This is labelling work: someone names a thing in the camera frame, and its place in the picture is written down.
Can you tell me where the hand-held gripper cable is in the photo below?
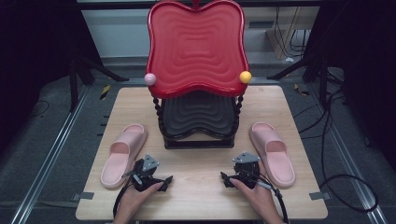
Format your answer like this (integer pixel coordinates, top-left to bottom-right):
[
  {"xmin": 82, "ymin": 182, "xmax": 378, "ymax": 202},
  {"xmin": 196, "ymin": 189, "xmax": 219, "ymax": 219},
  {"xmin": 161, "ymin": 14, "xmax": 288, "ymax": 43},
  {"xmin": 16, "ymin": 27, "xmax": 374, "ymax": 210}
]
[
  {"xmin": 112, "ymin": 172, "xmax": 144, "ymax": 218},
  {"xmin": 248, "ymin": 169, "xmax": 290, "ymax": 224}
]

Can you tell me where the grey tape patch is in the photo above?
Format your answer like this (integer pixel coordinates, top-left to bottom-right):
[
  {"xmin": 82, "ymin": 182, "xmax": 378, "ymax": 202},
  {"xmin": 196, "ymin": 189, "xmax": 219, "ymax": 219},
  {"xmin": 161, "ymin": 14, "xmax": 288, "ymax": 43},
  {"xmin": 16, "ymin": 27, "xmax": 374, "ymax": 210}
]
[
  {"xmin": 308, "ymin": 191, "xmax": 332, "ymax": 201},
  {"xmin": 72, "ymin": 191, "xmax": 95, "ymax": 202}
]

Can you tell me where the person's left hand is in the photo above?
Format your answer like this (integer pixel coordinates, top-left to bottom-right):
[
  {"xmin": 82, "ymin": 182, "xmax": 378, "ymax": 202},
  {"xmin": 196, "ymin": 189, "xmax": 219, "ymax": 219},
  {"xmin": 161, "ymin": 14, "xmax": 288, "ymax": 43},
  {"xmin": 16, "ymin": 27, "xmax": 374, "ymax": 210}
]
[{"xmin": 113, "ymin": 181, "xmax": 164, "ymax": 219}]

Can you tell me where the black metal stand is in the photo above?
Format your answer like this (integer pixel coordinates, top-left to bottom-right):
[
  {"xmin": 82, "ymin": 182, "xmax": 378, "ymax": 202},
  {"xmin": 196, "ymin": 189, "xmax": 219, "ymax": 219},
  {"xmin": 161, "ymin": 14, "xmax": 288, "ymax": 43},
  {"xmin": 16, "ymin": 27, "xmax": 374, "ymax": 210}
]
[
  {"xmin": 266, "ymin": 54, "xmax": 332, "ymax": 108},
  {"xmin": 68, "ymin": 52, "xmax": 129, "ymax": 112}
]

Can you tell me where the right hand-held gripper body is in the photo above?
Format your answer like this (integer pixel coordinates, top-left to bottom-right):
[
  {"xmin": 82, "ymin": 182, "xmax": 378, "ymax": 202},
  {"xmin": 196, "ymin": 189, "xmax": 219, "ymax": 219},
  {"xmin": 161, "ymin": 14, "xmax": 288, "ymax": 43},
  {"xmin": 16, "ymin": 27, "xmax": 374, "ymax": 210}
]
[{"xmin": 232, "ymin": 151, "xmax": 262, "ymax": 189}]

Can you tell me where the thin black floor cable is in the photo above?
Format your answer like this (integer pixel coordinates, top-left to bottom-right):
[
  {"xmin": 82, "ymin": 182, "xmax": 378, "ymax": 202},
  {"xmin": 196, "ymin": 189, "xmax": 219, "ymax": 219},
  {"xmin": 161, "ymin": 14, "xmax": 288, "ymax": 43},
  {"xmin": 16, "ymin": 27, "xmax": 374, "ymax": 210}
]
[{"xmin": 29, "ymin": 100, "xmax": 50, "ymax": 119}]

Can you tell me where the person's right hand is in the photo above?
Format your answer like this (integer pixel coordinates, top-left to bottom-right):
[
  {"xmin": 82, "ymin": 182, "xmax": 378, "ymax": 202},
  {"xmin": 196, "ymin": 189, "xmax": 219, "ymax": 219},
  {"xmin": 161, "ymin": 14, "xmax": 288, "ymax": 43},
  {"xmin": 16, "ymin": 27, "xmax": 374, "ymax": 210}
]
[{"xmin": 229, "ymin": 161, "xmax": 281, "ymax": 219}]

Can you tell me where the left hand-held gripper cable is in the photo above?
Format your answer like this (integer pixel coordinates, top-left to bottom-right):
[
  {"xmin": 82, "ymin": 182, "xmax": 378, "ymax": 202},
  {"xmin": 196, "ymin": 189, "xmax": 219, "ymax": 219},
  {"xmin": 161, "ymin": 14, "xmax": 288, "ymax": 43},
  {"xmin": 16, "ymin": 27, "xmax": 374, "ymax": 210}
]
[{"xmin": 112, "ymin": 172, "xmax": 144, "ymax": 218}]

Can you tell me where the yellow and black tape strip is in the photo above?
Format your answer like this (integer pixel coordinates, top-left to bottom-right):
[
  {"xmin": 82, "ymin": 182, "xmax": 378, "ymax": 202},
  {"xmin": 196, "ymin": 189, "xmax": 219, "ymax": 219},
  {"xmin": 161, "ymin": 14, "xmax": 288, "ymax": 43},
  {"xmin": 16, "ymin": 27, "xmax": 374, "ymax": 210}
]
[{"xmin": 293, "ymin": 83, "xmax": 311, "ymax": 96}]

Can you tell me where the pink slipper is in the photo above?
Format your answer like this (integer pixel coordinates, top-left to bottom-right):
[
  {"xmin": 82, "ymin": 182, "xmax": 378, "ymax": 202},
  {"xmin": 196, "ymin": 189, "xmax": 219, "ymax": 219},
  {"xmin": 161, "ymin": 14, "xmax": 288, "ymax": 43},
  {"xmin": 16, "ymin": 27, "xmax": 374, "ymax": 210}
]
[
  {"xmin": 100, "ymin": 123, "xmax": 149, "ymax": 189},
  {"xmin": 248, "ymin": 121, "xmax": 297, "ymax": 189}
]

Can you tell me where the aluminium floor rail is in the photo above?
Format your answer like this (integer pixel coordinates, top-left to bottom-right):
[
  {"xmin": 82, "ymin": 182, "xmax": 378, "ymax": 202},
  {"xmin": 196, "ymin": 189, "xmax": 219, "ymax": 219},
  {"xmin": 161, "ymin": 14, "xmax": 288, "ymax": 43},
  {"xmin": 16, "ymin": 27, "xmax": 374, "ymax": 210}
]
[
  {"xmin": 10, "ymin": 85, "xmax": 92, "ymax": 224},
  {"xmin": 311, "ymin": 83, "xmax": 390, "ymax": 224}
]

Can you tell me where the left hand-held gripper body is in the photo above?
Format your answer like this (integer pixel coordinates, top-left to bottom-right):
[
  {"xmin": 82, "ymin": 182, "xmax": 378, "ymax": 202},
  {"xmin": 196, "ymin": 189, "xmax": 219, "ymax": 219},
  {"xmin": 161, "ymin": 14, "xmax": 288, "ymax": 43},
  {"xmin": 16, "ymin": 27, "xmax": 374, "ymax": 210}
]
[{"xmin": 129, "ymin": 154, "xmax": 161, "ymax": 191}]

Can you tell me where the right hand-held gripper cable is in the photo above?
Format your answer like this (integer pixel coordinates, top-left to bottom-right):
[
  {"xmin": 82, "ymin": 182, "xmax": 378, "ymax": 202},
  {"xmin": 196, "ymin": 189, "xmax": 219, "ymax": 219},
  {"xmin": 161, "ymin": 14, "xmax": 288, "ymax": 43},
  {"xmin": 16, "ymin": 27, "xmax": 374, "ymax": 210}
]
[{"xmin": 248, "ymin": 169, "xmax": 290, "ymax": 224}]

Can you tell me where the cardboard box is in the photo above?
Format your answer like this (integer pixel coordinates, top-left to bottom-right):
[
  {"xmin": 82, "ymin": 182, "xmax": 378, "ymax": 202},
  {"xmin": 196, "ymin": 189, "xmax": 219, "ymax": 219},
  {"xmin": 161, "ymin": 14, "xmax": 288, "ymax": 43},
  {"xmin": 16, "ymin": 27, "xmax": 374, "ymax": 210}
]
[{"xmin": 265, "ymin": 29, "xmax": 302, "ymax": 61}]

